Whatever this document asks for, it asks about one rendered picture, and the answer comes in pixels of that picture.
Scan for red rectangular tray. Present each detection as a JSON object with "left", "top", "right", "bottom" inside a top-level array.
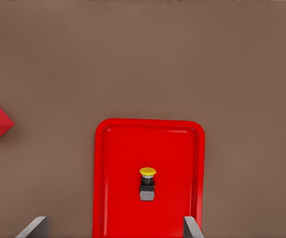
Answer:
[{"left": 92, "top": 118, "right": 206, "bottom": 238}]

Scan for yellow-capped push button switch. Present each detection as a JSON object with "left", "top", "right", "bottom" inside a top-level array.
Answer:
[{"left": 139, "top": 167, "right": 157, "bottom": 202}]

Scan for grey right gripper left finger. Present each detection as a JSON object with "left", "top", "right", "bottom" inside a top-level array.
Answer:
[{"left": 14, "top": 216, "right": 50, "bottom": 238}]

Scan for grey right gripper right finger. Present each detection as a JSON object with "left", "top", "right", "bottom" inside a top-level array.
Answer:
[{"left": 183, "top": 216, "right": 205, "bottom": 238}]

